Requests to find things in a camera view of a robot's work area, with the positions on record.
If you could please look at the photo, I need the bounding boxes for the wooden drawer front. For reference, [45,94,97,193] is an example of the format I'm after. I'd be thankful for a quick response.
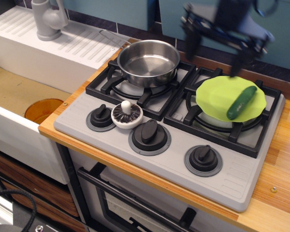
[0,152,86,232]

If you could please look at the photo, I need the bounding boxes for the black braided cable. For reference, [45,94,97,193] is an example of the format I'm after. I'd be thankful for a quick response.
[251,0,280,17]

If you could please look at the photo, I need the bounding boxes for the black cable lower left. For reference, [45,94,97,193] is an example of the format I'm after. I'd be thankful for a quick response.
[0,189,37,232]

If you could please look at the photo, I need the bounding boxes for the stainless steel pot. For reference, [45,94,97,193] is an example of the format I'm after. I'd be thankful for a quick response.
[99,29,181,88]

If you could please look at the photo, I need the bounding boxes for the black right stove knob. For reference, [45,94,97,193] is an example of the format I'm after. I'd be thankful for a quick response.
[184,145,223,177]

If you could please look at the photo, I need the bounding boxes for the grey toy stove top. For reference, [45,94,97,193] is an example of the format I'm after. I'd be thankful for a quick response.
[53,63,286,213]

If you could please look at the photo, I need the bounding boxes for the grey toy faucet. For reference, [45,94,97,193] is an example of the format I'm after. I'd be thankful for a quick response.
[31,0,68,41]

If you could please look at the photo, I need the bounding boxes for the orange plastic sink drain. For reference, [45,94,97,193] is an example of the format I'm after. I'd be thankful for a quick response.
[24,98,63,124]

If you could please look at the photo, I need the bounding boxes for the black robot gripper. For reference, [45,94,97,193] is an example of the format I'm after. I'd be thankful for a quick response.
[182,0,276,77]

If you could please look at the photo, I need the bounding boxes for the black burner grate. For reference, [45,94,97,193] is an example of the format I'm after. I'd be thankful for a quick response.
[164,67,285,158]
[86,60,197,121]

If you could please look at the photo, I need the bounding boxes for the lime green plate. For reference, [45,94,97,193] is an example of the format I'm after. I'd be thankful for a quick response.
[196,76,267,122]

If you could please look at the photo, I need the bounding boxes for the white brown toy mushroom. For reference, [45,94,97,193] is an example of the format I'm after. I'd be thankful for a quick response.
[111,100,144,130]

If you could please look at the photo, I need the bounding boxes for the green toy pickle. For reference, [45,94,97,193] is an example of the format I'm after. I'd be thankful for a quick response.
[226,86,257,120]

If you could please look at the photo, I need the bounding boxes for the black left burner grate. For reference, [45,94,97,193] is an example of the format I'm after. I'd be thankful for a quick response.
[86,60,197,121]

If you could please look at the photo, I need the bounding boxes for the black right burner grate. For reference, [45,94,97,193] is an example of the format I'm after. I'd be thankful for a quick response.
[164,67,285,158]

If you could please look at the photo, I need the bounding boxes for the black stove knob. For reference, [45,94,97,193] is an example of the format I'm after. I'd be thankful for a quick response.
[184,145,223,177]
[86,104,115,132]
[128,119,172,156]

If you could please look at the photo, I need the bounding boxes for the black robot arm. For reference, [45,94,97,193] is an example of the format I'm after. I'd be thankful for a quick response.
[182,0,279,77]

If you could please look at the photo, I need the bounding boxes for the black middle stove knob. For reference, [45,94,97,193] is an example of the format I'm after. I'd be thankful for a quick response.
[128,119,172,156]

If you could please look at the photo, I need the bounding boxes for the white toy sink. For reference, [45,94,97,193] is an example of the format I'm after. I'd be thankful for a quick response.
[0,6,123,184]

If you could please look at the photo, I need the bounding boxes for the black left stove knob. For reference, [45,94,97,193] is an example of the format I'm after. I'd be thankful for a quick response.
[86,104,115,132]

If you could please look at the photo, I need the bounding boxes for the oven door with black handle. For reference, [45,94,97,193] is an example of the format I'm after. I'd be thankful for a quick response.
[76,162,242,232]

